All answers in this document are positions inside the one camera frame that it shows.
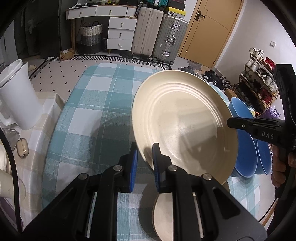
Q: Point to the purple plastic bag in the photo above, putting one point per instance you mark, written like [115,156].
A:
[270,113]

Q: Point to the silver aluminium suitcase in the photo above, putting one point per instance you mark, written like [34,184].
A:
[169,39]

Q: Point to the cream mug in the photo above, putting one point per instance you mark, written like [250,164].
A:
[7,188]

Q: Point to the blue bowl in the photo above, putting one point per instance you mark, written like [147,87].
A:
[264,162]
[246,162]

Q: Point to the woven laundry basket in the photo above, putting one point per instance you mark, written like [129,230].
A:
[91,37]

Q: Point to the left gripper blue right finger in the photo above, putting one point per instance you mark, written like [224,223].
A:
[202,208]

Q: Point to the white electric kettle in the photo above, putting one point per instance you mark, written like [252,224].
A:
[19,102]

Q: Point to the small beige case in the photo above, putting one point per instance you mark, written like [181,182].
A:
[22,148]

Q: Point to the wooden door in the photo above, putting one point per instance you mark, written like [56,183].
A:
[209,29]

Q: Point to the blue bowl front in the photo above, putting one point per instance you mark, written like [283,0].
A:
[246,162]

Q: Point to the teal plaid tablecloth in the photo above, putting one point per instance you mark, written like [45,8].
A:
[93,131]

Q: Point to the beige hard suitcase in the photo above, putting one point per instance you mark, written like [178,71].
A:
[146,31]

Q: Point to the wooden shoe rack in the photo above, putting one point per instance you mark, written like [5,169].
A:
[256,86]

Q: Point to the cream plate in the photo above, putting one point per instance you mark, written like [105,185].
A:
[162,216]
[188,119]

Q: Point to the white drawer desk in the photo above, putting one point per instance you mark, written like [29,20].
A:
[121,23]

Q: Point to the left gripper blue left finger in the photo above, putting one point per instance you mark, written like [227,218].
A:
[87,208]

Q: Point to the right hand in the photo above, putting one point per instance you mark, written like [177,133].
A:
[278,168]

